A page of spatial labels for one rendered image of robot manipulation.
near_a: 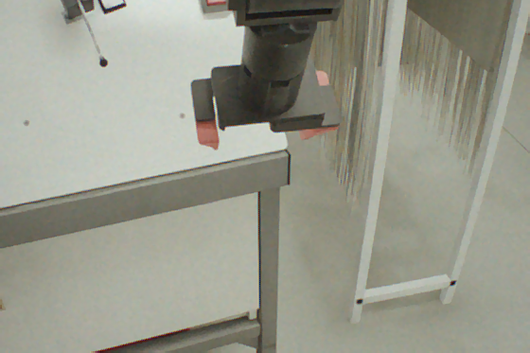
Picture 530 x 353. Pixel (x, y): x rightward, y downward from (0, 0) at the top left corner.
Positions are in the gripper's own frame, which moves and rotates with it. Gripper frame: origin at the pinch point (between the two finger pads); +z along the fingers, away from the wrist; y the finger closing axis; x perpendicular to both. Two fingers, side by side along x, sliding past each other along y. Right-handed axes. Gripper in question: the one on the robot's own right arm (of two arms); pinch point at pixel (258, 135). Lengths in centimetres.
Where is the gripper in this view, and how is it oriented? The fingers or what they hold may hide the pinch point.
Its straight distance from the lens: 60.4
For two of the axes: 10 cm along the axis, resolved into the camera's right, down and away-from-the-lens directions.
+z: -1.0, 4.5, 8.9
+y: -9.8, 1.1, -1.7
